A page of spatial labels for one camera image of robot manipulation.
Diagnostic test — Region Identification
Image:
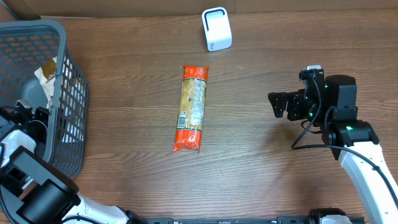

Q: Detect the beige snack bag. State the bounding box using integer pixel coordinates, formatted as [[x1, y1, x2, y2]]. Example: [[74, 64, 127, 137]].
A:
[[34, 57, 57, 108]]

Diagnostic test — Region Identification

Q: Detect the grey plastic mesh basket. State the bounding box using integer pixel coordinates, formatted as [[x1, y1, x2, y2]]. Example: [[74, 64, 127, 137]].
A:
[[1, 20, 89, 180]]

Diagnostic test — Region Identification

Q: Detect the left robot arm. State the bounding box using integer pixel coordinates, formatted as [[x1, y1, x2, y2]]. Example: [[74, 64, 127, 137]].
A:
[[1, 101, 145, 224]]

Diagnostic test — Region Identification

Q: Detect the orange spaghetti pasta package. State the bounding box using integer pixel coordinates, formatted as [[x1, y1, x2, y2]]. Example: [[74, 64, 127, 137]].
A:
[[173, 65, 209, 152]]

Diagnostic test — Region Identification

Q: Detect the white barcode scanner stand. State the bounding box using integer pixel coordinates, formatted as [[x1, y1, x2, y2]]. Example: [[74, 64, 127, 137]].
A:
[[201, 7, 233, 52]]

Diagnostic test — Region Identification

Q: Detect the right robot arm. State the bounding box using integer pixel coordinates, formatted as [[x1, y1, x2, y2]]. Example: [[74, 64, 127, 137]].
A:
[[268, 65, 397, 223]]

